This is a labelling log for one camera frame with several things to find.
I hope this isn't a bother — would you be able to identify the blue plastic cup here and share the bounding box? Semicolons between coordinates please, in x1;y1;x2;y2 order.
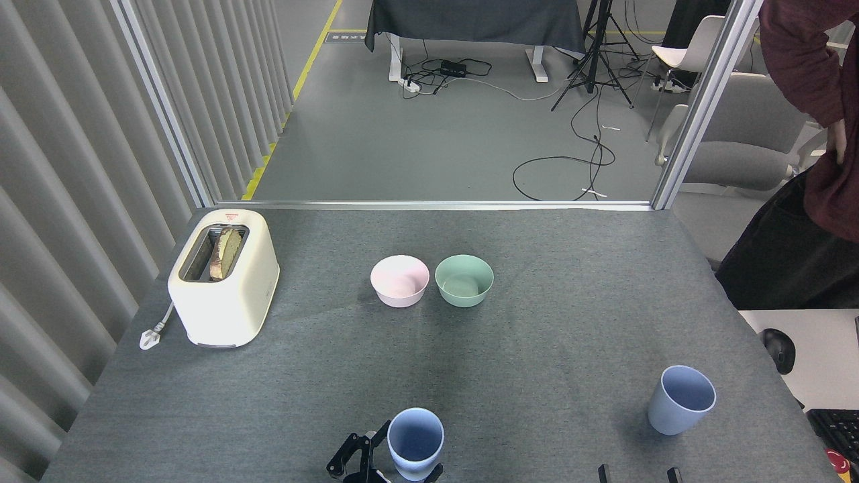
387;408;444;482
648;365;717;436

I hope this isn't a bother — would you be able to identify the red round button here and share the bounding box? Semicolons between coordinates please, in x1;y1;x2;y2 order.
824;448;853;480

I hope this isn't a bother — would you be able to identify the black computer mouse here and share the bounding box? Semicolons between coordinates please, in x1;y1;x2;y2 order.
759;328;796;375

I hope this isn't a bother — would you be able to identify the black keyboard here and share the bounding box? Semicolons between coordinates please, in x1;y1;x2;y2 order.
807;409;859;464

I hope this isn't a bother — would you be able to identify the pink bowl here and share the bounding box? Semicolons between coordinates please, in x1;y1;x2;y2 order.
370;255;430;309

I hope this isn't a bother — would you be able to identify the green bowl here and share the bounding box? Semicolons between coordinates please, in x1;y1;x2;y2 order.
435;254;495;309

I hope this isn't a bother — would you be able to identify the white side desk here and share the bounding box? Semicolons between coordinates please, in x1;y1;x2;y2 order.
738;309;859;411

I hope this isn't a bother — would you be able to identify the cream white toaster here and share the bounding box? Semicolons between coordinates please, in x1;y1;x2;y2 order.
168;209;280;350

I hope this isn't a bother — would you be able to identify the white toaster power plug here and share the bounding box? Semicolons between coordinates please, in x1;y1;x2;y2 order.
139;302;175;352

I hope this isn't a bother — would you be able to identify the toasted bread slice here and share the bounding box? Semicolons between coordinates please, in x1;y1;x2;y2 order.
209;227;244;281

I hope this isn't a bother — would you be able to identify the person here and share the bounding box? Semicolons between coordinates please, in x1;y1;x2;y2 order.
715;0;859;311

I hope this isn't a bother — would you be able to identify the grey office chair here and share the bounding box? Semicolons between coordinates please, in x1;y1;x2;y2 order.
656;72;829;197

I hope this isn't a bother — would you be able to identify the black tripod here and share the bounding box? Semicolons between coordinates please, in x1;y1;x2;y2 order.
552;0;638;112

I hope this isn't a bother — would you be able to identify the white plastic chair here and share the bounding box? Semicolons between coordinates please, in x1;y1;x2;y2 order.
646;15;729;142

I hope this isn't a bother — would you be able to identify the dark table cloth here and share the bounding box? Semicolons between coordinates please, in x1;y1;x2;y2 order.
364;0;587;56

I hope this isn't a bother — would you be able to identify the silver frame rail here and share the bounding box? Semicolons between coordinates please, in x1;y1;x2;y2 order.
213;200;655;211

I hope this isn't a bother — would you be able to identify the black looped floor cable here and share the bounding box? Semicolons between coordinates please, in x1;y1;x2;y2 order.
513;87;616;202

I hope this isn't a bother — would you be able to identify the silver frame post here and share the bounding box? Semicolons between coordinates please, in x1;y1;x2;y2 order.
111;0;215;209
651;0;766;210

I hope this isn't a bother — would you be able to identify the black cable tangle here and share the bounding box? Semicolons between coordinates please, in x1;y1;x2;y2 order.
401;39;494;99

